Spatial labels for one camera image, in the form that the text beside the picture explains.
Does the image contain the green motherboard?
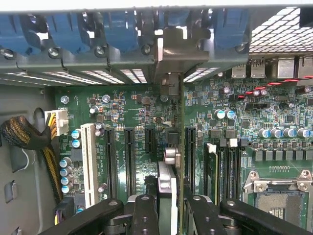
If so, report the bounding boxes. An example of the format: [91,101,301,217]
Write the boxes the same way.
[55,73,313,235]

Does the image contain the short black expansion slot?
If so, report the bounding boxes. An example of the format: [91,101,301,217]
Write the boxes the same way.
[144,127,157,155]

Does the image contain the CPU socket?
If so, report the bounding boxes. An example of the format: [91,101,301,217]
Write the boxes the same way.
[243,168,313,230]

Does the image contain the red black twisted wire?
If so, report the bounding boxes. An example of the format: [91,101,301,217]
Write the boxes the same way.
[236,75,313,99]

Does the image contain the open black PC case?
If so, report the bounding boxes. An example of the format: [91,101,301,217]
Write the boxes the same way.
[0,4,313,235]

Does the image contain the white expansion slot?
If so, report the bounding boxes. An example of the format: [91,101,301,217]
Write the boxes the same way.
[80,123,99,209]

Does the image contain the blue card retention clip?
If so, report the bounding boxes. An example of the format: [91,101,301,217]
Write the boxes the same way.
[102,11,139,53]
[0,14,34,56]
[166,9,192,29]
[212,8,250,51]
[46,13,91,54]

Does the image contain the braided power cable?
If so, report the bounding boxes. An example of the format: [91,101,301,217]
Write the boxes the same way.
[0,115,65,208]

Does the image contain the black RAM slot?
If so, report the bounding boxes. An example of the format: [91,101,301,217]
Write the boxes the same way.
[226,139,236,203]
[218,144,227,205]
[234,139,243,200]

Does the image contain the silver rear port block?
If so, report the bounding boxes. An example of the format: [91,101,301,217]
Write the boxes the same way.
[231,64,247,79]
[277,57,296,79]
[250,58,267,79]
[297,56,313,86]

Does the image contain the white power connector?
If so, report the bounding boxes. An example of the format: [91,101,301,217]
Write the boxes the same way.
[45,109,69,137]

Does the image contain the black connector purple wires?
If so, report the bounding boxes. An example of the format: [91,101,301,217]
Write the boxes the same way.
[54,195,77,226]

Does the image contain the long black expansion slot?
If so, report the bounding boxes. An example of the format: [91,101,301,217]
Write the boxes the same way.
[104,128,118,200]
[185,126,197,195]
[124,127,137,199]

